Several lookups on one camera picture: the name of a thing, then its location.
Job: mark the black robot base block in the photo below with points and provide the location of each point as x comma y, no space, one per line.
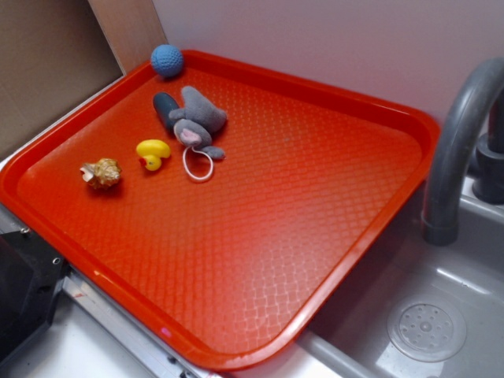
32,275

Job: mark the yellow rubber duck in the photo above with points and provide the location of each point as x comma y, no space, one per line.
152,152

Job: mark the red plastic tray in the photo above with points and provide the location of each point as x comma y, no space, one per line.
227,272

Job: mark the grey plush mouse toy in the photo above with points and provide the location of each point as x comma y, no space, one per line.
194,126

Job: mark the dark blue-grey cylinder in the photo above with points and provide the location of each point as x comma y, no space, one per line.
164,104

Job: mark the golden seashell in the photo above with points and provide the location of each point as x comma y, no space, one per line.
102,174

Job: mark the blue dimpled ball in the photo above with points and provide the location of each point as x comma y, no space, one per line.
167,60

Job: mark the grey plastic sink basin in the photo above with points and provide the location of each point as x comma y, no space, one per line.
411,309

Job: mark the grey toy sink faucet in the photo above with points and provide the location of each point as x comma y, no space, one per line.
455,153

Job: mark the wooden board panel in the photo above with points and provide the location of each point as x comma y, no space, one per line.
55,55

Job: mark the dark grey faucet handle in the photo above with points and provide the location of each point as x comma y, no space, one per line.
488,186

